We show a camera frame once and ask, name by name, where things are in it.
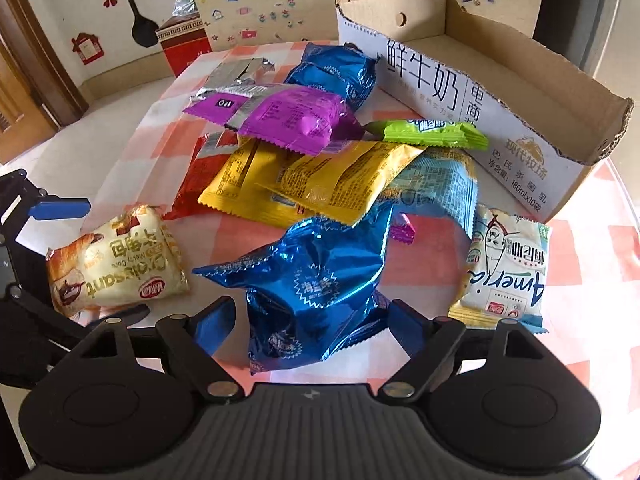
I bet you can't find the cardboard milk box tray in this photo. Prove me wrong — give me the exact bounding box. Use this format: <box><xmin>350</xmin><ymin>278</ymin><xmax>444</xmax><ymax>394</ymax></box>
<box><xmin>335</xmin><ymin>0</ymin><xmax>634</xmax><ymax>221</ymax></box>

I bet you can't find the red gift box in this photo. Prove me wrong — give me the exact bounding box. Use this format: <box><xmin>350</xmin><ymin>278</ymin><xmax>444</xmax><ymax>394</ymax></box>
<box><xmin>155</xmin><ymin>12</ymin><xmax>212</xmax><ymax>77</ymax></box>

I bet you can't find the white blue America snack pack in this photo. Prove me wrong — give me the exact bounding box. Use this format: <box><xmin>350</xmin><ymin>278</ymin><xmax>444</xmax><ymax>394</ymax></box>
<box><xmin>448</xmin><ymin>204</ymin><xmax>551</xmax><ymax>334</ymax></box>

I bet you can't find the green snack pack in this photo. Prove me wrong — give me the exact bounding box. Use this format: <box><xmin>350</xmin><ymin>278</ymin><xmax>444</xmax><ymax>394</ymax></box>
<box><xmin>364</xmin><ymin>119</ymin><xmax>489</xmax><ymax>151</ymax></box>

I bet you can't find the croissant snack pack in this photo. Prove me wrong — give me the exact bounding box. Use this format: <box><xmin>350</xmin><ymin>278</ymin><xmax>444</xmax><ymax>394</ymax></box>
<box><xmin>46</xmin><ymin>205</ymin><xmax>190</xmax><ymax>318</ymax></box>

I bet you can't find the orange white checkered tablecloth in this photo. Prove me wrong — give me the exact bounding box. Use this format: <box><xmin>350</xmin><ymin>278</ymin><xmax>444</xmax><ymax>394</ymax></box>
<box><xmin>60</xmin><ymin>39</ymin><xmax>640</xmax><ymax>480</ymax></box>

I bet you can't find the yellow snack pack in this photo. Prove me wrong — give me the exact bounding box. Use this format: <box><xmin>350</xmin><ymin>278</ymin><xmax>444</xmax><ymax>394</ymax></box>
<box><xmin>198</xmin><ymin>139</ymin><xmax>314</xmax><ymax>229</ymax></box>
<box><xmin>270</xmin><ymin>141</ymin><xmax>425</xmax><ymax>226</ymax></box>

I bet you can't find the blue foil snack pack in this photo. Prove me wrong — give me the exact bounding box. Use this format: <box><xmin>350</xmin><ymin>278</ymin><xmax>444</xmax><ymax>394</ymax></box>
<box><xmin>192</xmin><ymin>203</ymin><xmax>393</xmax><ymax>374</ymax></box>
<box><xmin>284</xmin><ymin>44</ymin><xmax>376</xmax><ymax>112</ymax></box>

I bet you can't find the silver foil snack pack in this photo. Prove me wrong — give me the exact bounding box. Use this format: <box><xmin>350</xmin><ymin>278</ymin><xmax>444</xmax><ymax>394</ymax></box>
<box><xmin>190</xmin><ymin>58</ymin><xmax>274</xmax><ymax>104</ymax></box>

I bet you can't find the light blue snack pack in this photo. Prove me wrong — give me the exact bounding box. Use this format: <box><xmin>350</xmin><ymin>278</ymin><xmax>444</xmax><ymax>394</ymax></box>
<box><xmin>378</xmin><ymin>148</ymin><xmax>478</xmax><ymax>237</ymax></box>

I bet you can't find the purple snack pack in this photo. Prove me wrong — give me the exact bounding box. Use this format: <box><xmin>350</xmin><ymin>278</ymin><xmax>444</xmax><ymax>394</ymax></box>
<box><xmin>184</xmin><ymin>84</ymin><xmax>364</xmax><ymax>156</ymax></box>

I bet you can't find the red snack pack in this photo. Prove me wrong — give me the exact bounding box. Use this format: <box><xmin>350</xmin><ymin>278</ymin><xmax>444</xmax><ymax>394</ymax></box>
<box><xmin>163</xmin><ymin>130</ymin><xmax>239</xmax><ymax>220</ymax></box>

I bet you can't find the white pink America snack pack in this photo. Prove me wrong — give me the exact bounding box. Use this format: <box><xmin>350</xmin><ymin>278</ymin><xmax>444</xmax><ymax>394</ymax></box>
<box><xmin>390</xmin><ymin>212</ymin><xmax>416</xmax><ymax>245</ymax></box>

